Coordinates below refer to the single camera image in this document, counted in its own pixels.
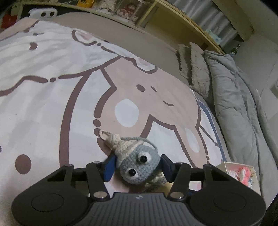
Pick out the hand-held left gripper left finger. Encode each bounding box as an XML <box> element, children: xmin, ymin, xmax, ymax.
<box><xmin>47</xmin><ymin>155</ymin><xmax>118</xmax><ymax>200</ymax></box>

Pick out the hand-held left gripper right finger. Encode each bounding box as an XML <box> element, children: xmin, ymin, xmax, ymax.
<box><xmin>160</xmin><ymin>154</ymin><xmax>232</xmax><ymax>200</ymax></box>

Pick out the grey crochet doll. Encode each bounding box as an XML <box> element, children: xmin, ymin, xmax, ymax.
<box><xmin>99</xmin><ymin>129</ymin><xmax>163</xmax><ymax>185</ymax></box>

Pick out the white storage box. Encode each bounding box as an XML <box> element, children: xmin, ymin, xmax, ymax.
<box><xmin>217</xmin><ymin>161</ymin><xmax>261</xmax><ymax>196</ymax></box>

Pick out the pink crochet doll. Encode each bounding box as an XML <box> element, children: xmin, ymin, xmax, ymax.
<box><xmin>237</xmin><ymin>166</ymin><xmax>253</xmax><ymax>187</ymax></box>

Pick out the printed cartoon blanket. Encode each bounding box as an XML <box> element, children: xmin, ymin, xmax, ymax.
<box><xmin>0</xmin><ymin>17</ymin><xmax>231</xmax><ymax>197</ymax></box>

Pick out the grey comforter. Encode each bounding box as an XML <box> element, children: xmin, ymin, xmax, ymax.
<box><xmin>204</xmin><ymin>50</ymin><xmax>278</xmax><ymax>196</ymax></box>

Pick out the brown fuzzy pillow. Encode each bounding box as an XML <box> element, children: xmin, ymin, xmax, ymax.
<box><xmin>189</xmin><ymin>42</ymin><xmax>213</xmax><ymax>96</ymax></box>
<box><xmin>177</xmin><ymin>43</ymin><xmax>193</xmax><ymax>79</ymax></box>

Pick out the taupe bed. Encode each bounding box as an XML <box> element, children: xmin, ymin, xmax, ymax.
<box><xmin>50</xmin><ymin>14</ymin><xmax>233</xmax><ymax>166</ymax></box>

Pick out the pale blue packet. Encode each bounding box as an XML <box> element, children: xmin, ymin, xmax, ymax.
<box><xmin>205</xmin><ymin>29</ymin><xmax>222</xmax><ymax>42</ymax></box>

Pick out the wooden headboard shelf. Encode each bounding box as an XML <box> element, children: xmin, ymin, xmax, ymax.
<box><xmin>13</xmin><ymin>0</ymin><xmax>227</xmax><ymax>55</ymax></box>

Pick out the grey curtain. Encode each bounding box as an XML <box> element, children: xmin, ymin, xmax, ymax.
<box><xmin>173</xmin><ymin>0</ymin><xmax>238</xmax><ymax>46</ymax></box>

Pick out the clear box with plush doll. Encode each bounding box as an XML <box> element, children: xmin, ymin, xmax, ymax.
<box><xmin>115</xmin><ymin>2</ymin><xmax>148</xmax><ymax>22</ymax></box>

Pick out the yellow box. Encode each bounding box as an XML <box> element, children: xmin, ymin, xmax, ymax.
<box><xmin>77</xmin><ymin>0</ymin><xmax>95</xmax><ymax>7</ymax></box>

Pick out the white plush toy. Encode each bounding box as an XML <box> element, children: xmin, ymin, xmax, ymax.
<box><xmin>28</xmin><ymin>6</ymin><xmax>58</xmax><ymax>18</ymax></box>

